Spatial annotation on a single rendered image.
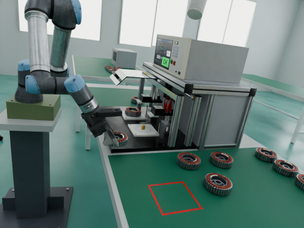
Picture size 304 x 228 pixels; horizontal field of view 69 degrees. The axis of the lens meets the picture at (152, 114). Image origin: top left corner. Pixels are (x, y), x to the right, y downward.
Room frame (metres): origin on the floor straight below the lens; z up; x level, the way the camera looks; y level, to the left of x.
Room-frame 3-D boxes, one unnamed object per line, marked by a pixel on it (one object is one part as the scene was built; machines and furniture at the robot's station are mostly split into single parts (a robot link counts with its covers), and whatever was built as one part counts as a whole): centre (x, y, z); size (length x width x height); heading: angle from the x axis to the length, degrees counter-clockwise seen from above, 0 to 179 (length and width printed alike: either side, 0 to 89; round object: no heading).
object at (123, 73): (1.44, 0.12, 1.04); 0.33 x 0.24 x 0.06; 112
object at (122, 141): (0.95, 0.15, 0.82); 0.11 x 0.11 x 0.04
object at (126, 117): (1.44, 0.13, 0.78); 0.15 x 0.15 x 0.01; 22
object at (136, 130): (1.21, 0.04, 0.78); 0.15 x 0.15 x 0.01; 22
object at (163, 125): (1.27, -0.10, 0.80); 0.07 x 0.05 x 0.06; 22
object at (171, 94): (1.36, -0.01, 1.03); 0.62 x 0.01 x 0.03; 22
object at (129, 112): (1.44, 0.13, 0.80); 0.11 x 0.11 x 0.04
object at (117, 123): (1.33, 0.07, 0.76); 0.64 x 0.47 x 0.02; 22
